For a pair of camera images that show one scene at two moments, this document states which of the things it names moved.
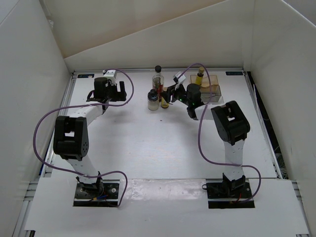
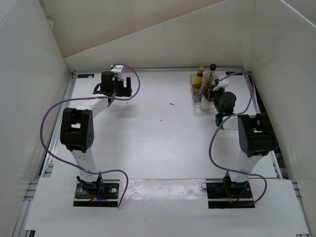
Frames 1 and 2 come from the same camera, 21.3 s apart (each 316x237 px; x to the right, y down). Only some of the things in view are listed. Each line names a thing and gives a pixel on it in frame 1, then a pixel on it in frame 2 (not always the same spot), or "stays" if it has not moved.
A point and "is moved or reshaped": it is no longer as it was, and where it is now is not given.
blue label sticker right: [234, 73] stays
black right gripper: [167, 95] → [210, 93]
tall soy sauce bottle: [158, 81] → [209, 79]
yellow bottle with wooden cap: [199, 79] stays
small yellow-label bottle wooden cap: [164, 104] is moved or reshaped
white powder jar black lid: [153, 100] is moved or reshaped
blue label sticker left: [85, 75] stays
